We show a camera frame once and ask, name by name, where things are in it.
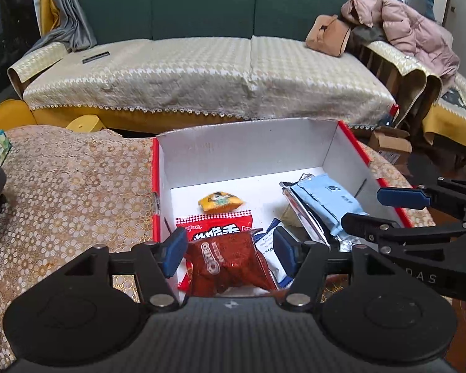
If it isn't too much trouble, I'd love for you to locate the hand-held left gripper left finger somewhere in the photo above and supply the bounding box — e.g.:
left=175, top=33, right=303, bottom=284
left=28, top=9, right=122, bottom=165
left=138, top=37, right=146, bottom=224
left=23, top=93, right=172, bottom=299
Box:
left=63, top=227, right=190, bottom=314

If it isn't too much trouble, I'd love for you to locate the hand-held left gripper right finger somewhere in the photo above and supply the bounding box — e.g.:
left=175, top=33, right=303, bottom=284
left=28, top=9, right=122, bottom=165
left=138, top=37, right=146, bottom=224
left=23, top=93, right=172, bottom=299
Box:
left=273, top=225, right=401, bottom=314

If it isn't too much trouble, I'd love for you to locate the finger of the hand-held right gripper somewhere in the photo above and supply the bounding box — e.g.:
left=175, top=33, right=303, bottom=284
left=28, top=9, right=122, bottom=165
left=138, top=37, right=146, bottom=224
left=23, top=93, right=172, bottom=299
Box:
left=376, top=178, right=466, bottom=220
left=340, top=212, right=466, bottom=255

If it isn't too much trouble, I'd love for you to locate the white and blue snack packet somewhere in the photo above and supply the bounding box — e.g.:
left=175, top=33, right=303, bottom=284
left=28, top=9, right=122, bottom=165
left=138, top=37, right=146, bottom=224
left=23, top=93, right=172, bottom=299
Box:
left=254, top=218, right=296, bottom=287

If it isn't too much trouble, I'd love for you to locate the silver and black snack packet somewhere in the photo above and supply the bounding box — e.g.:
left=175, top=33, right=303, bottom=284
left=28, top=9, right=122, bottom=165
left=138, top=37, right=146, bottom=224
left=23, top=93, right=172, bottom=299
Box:
left=281, top=181, right=359, bottom=256

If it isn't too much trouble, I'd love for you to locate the light blue snack packet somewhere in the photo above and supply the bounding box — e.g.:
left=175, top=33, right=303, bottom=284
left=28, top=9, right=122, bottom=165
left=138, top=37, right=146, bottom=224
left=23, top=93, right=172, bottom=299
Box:
left=290, top=174, right=370, bottom=242

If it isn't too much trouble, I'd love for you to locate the red lion snack bag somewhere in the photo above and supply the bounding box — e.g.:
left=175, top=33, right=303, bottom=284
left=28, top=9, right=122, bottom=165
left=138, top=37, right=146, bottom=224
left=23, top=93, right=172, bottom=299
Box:
left=175, top=209, right=256, bottom=293

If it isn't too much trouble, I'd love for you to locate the dark red foil cookie packet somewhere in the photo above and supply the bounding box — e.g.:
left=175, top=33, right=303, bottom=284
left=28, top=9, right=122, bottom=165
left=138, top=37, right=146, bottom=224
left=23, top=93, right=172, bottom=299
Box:
left=184, top=228, right=279, bottom=299

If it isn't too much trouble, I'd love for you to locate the small yellow snack packet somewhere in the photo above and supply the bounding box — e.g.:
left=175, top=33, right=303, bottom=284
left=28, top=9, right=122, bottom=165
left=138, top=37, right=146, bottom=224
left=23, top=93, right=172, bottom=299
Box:
left=198, top=191, right=245, bottom=214

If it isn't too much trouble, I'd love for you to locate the red cardboard box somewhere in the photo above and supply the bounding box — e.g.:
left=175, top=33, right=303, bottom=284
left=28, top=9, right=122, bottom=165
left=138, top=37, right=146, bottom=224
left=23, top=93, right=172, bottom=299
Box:
left=151, top=118, right=414, bottom=298

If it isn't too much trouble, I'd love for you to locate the small brown cardboard box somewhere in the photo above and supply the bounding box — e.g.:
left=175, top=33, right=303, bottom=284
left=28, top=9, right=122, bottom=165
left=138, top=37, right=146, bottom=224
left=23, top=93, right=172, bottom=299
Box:
left=368, top=126, right=413, bottom=164

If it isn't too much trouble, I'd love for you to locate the beige patterned armrest cover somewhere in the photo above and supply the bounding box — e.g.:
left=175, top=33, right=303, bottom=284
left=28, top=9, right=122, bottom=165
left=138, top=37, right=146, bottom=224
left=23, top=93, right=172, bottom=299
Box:
left=362, top=40, right=444, bottom=127

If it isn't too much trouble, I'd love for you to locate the yellow stool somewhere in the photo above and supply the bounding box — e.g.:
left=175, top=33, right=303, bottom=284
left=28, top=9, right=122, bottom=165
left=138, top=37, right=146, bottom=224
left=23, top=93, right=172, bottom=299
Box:
left=66, top=115, right=106, bottom=131

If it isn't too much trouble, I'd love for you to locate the pink puffer jacket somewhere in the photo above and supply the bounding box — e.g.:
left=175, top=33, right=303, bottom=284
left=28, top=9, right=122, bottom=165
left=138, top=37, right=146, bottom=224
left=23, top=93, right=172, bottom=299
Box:
left=341, top=0, right=461, bottom=87

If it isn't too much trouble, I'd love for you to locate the tan bag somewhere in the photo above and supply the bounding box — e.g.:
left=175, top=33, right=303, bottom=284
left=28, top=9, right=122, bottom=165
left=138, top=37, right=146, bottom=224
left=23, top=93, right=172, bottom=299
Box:
left=305, top=14, right=352, bottom=59

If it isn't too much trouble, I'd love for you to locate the green sofa with cover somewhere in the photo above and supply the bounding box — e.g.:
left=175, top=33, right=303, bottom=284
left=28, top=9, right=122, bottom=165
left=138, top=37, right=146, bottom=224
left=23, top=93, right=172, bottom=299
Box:
left=7, top=34, right=397, bottom=126

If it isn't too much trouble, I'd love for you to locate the dark flat device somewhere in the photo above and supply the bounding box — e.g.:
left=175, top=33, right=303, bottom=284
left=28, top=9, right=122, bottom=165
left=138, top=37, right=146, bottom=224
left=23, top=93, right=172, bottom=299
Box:
left=82, top=51, right=112, bottom=65

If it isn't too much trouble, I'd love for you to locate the yellow chair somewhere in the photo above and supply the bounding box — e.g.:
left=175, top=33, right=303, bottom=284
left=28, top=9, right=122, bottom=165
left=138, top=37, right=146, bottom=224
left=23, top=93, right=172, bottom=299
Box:
left=0, top=99, right=37, bottom=133

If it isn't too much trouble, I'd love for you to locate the grey curtain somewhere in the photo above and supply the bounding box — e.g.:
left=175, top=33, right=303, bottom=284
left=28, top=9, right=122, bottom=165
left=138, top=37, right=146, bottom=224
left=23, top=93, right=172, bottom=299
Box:
left=47, top=0, right=98, bottom=52

